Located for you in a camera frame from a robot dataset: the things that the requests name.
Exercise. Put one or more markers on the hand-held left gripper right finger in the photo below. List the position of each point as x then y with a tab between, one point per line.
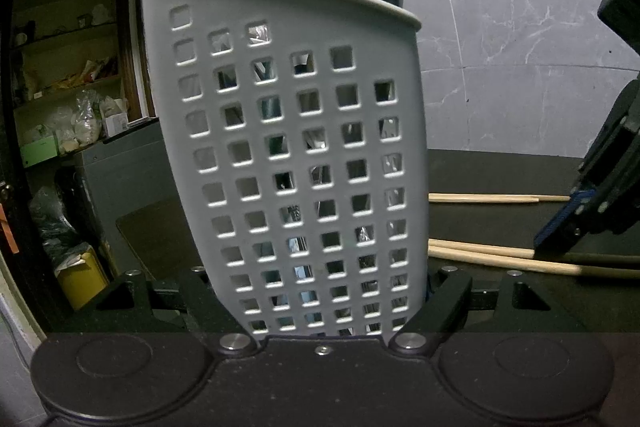
450	292

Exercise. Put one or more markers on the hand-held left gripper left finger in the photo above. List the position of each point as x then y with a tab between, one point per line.
200	292

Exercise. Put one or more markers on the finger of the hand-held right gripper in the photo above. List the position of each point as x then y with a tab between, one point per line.
565	219

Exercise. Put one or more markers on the grey perforated utensil basket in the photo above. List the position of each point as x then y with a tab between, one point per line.
310	12

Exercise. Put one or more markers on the yellow container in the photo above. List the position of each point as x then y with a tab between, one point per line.
82	277

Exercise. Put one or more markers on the dark grey cabinet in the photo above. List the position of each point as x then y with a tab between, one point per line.
125	167

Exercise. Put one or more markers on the crumpled clear plastic bags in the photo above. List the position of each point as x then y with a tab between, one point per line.
52	227

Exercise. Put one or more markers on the white carton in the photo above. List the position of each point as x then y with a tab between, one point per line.
116	123

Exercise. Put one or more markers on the white filled plastic bags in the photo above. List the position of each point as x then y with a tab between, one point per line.
85	122

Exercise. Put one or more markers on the green box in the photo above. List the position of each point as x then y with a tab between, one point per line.
37	150

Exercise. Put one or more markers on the colourful snack packets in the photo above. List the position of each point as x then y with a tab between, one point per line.
82	74

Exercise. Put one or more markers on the dark wooden door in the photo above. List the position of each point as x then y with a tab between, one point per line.
10	107

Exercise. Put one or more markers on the wooden shelf unit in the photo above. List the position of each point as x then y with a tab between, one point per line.
65	37

